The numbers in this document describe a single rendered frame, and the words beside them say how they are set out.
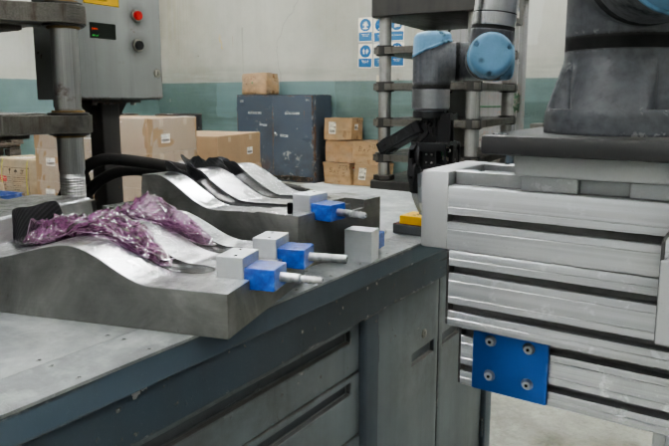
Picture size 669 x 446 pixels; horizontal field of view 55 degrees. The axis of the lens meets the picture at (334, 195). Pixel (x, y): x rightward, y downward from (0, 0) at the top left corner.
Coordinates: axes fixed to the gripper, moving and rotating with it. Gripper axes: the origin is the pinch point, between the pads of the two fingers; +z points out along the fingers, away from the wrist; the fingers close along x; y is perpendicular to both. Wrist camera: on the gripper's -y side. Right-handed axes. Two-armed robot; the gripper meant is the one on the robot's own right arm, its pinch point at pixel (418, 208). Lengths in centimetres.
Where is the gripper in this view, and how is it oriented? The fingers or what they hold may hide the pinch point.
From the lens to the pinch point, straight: 133.0
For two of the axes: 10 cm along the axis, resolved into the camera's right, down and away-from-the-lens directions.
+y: 8.3, 0.9, -5.6
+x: 5.6, -1.3, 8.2
